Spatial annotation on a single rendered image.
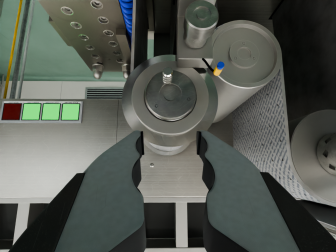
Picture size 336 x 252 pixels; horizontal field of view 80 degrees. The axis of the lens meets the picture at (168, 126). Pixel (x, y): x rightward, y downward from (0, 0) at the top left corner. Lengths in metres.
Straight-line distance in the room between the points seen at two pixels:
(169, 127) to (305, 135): 0.21
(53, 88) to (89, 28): 3.06
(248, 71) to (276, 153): 0.14
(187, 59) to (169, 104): 0.07
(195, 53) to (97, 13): 0.28
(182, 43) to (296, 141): 0.22
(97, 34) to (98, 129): 0.27
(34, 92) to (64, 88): 0.45
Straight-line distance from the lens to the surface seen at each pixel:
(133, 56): 0.35
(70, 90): 3.47
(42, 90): 3.67
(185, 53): 0.30
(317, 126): 0.39
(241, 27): 0.39
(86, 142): 0.67
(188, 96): 0.29
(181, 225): 0.65
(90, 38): 0.60
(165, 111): 0.28
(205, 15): 0.27
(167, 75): 0.27
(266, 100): 0.41
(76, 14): 0.54
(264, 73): 0.37
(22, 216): 0.76
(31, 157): 0.74
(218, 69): 0.27
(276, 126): 0.38
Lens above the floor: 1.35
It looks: 11 degrees down
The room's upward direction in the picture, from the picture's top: 180 degrees clockwise
